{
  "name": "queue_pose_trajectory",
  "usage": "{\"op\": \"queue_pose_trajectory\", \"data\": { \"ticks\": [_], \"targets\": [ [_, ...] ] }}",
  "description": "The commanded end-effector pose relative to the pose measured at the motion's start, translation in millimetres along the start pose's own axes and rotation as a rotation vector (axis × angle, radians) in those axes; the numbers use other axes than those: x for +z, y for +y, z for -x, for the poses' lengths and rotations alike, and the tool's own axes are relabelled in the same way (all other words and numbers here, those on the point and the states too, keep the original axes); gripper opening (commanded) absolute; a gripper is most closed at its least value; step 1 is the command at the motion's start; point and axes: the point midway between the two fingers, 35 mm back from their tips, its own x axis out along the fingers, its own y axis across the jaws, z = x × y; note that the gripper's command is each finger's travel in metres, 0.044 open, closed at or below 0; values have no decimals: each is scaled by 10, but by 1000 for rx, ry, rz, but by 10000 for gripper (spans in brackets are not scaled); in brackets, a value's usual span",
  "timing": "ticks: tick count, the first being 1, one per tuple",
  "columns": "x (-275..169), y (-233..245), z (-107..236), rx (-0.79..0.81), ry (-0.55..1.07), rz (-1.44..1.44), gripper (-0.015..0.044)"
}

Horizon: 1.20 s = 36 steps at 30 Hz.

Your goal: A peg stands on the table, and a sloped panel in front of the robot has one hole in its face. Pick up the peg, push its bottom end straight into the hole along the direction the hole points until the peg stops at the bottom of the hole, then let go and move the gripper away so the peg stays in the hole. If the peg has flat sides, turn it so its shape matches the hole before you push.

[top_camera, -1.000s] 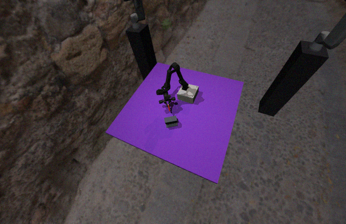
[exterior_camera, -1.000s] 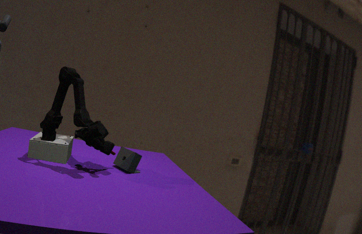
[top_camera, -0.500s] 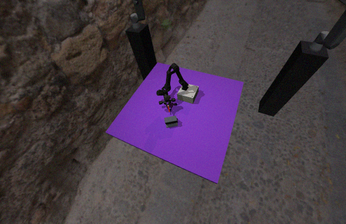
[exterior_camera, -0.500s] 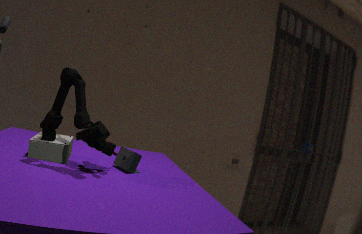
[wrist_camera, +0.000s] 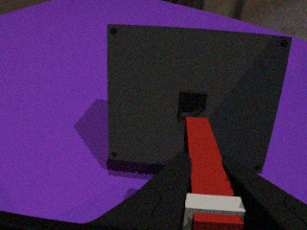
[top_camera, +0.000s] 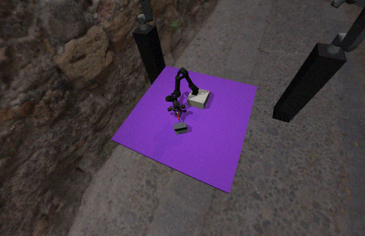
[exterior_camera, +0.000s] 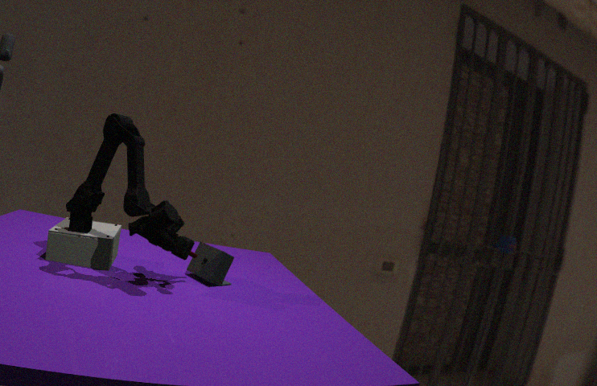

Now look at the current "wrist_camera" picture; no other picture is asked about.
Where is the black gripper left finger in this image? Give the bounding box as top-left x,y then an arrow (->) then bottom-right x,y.
0,152 -> 192,230

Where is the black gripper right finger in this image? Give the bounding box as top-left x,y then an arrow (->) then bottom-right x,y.
222,156 -> 307,230

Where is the dark grey square panel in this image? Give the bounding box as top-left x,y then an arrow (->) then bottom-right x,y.
106,24 -> 292,173

